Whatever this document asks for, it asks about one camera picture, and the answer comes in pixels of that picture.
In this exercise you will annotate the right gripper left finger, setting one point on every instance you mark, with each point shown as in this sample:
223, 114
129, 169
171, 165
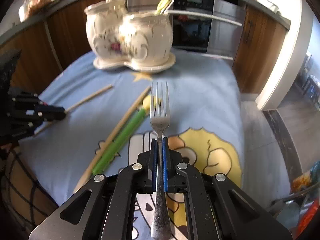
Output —
104, 207

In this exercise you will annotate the silver fork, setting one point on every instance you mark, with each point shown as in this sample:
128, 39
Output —
160, 121

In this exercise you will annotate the yellow tulip spoon in holder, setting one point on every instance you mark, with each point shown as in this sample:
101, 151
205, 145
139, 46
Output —
161, 6

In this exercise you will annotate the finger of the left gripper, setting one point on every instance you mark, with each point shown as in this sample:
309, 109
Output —
50, 113

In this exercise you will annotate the white floral ceramic utensil holder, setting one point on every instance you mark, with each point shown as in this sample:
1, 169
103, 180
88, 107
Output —
141, 41

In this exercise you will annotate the brown wooden cabinet door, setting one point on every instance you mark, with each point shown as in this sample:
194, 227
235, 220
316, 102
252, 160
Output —
49, 43

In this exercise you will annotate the right wooden cabinet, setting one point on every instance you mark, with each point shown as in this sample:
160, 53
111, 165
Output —
260, 45

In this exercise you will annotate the black oven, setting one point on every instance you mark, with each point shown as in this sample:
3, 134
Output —
212, 27

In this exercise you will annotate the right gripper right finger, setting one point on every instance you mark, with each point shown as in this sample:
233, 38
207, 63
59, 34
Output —
215, 207

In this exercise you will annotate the green yellow tulip spoon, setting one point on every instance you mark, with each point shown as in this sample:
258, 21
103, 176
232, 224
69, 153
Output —
121, 139

